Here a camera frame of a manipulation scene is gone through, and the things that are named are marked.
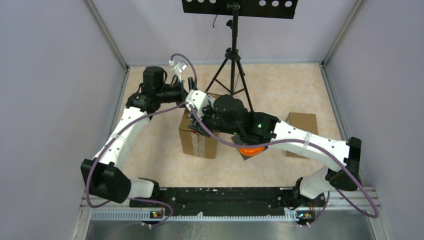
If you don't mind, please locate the black tripod stand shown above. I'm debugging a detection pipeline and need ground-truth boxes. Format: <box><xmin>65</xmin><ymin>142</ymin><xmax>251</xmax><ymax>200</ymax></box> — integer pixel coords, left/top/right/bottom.
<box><xmin>205</xmin><ymin>0</ymin><xmax>254</xmax><ymax>111</ymax></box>

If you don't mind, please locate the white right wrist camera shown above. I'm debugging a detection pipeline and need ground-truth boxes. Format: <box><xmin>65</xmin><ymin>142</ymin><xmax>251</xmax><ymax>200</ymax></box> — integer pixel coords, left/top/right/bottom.
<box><xmin>184</xmin><ymin>89</ymin><xmax>209</xmax><ymax>118</ymax></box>

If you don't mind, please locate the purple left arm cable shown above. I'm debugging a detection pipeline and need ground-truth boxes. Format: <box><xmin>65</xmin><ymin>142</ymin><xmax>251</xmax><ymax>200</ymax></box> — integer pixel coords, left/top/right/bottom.
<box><xmin>84</xmin><ymin>52</ymin><xmax>199</xmax><ymax>229</ymax></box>

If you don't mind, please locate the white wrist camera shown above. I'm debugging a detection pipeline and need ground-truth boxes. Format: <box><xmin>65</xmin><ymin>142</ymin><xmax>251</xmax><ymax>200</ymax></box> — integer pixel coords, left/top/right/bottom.
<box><xmin>168</xmin><ymin>59</ymin><xmax>188</xmax><ymax>83</ymax></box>
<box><xmin>184</xmin><ymin>89</ymin><xmax>209</xmax><ymax>118</ymax></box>

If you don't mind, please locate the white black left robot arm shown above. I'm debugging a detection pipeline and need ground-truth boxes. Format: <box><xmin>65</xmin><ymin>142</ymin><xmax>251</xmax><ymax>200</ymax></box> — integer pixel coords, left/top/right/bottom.
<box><xmin>80</xmin><ymin>66</ymin><xmax>189</xmax><ymax>208</ymax></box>

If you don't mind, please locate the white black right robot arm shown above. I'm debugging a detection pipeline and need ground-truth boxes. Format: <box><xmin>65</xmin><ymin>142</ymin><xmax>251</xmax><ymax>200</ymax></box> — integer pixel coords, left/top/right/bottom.
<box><xmin>185</xmin><ymin>90</ymin><xmax>362</xmax><ymax>206</ymax></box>

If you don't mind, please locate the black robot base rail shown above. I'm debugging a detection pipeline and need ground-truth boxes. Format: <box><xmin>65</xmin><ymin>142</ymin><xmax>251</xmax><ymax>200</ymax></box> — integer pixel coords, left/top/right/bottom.
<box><xmin>129</xmin><ymin>187</ymin><xmax>325</xmax><ymax>217</ymax></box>

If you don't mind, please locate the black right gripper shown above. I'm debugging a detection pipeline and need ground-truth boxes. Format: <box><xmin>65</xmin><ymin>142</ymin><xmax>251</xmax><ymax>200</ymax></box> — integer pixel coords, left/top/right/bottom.
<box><xmin>189</xmin><ymin>103</ymin><xmax>241</xmax><ymax>138</ymax></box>

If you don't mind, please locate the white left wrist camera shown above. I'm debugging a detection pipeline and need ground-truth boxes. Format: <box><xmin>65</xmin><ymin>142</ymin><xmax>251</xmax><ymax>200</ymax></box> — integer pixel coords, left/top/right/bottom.
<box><xmin>168</xmin><ymin>59</ymin><xmax>188</xmax><ymax>83</ymax></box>

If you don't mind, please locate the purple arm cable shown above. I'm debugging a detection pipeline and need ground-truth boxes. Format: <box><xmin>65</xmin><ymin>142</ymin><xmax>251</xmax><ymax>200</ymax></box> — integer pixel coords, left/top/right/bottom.
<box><xmin>188</xmin><ymin>105</ymin><xmax>381</xmax><ymax>227</ymax></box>
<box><xmin>84</xmin><ymin>52</ymin><xmax>199</xmax><ymax>229</ymax></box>

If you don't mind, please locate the large cardboard express box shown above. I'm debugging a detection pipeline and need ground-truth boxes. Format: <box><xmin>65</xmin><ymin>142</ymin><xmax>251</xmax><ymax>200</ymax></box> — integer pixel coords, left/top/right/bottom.
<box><xmin>178</xmin><ymin>109</ymin><xmax>218</xmax><ymax>159</ymax></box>

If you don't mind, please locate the small cardboard box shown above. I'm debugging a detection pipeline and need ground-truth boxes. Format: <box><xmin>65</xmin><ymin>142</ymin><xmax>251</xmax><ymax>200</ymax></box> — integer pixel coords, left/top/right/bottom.
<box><xmin>285</xmin><ymin>111</ymin><xmax>320</xmax><ymax>159</ymax></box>

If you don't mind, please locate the black perforated tripod tray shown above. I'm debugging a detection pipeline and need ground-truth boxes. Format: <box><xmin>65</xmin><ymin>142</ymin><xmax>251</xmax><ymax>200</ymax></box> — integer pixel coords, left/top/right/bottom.
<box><xmin>181</xmin><ymin>0</ymin><xmax>298</xmax><ymax>20</ymax></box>

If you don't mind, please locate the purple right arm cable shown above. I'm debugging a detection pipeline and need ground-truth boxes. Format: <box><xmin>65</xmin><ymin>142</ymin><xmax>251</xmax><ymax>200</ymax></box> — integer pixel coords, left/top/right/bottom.
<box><xmin>188</xmin><ymin>105</ymin><xmax>381</xmax><ymax>227</ymax></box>

